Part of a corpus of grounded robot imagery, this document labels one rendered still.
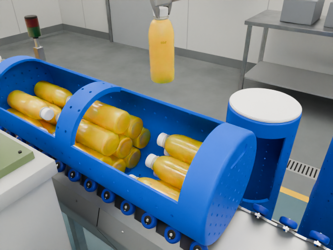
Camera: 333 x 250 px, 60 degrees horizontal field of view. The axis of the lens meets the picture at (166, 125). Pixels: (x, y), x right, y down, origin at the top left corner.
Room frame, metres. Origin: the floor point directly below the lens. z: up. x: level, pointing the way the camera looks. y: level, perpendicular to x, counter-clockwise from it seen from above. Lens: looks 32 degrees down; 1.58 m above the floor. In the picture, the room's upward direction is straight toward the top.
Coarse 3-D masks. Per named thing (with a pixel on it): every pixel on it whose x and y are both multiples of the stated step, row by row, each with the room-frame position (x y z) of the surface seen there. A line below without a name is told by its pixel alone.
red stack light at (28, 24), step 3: (24, 18) 1.53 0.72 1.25; (36, 18) 1.53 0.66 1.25; (27, 21) 1.51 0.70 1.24; (30, 21) 1.51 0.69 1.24; (33, 21) 1.52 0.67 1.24; (36, 21) 1.53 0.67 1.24; (27, 24) 1.51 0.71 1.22; (30, 24) 1.51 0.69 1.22; (33, 24) 1.51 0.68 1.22; (36, 24) 1.53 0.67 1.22
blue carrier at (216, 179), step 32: (0, 64) 0.94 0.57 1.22; (32, 64) 1.04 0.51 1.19; (0, 96) 0.92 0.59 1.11; (96, 96) 0.70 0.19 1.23; (128, 96) 0.83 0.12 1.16; (32, 128) 0.71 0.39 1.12; (64, 128) 0.64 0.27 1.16; (160, 128) 0.78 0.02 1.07; (192, 128) 0.71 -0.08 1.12; (224, 128) 0.53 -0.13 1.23; (64, 160) 0.64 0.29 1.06; (96, 160) 0.55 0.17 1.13; (224, 160) 0.44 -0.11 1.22; (128, 192) 0.49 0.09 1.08; (160, 192) 0.45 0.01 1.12; (192, 192) 0.41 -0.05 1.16; (224, 192) 0.44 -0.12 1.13; (192, 224) 0.39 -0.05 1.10; (224, 224) 0.47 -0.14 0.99
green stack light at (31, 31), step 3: (27, 27) 1.52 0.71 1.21; (30, 27) 1.51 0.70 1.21; (33, 27) 1.51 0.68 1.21; (36, 27) 1.52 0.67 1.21; (39, 27) 1.54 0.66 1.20; (27, 30) 1.52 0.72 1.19; (30, 30) 1.51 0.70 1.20; (33, 30) 1.51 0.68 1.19; (36, 30) 1.52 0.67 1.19; (39, 30) 1.53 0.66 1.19; (30, 33) 1.51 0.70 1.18; (33, 33) 1.51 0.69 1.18; (36, 33) 1.52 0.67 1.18; (39, 33) 1.53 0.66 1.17; (30, 36) 1.51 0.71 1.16; (33, 36) 1.51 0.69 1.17; (36, 36) 1.51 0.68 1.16
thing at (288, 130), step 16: (256, 128) 0.89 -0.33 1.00; (272, 128) 0.88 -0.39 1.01; (288, 128) 0.89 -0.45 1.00; (272, 144) 1.10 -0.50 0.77; (288, 144) 0.90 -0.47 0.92; (256, 160) 1.14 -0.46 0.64; (272, 160) 1.09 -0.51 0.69; (256, 176) 1.13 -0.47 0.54; (272, 176) 1.06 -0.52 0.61; (256, 192) 1.12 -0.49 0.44; (272, 192) 0.89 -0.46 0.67; (272, 208) 0.91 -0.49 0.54
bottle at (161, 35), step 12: (156, 24) 0.75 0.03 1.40; (168, 24) 0.76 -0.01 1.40; (156, 36) 0.74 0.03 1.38; (168, 36) 0.75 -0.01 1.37; (156, 48) 0.74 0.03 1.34; (168, 48) 0.75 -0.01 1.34; (156, 60) 0.74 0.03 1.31; (168, 60) 0.74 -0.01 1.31; (156, 72) 0.74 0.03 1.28; (168, 72) 0.74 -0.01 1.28
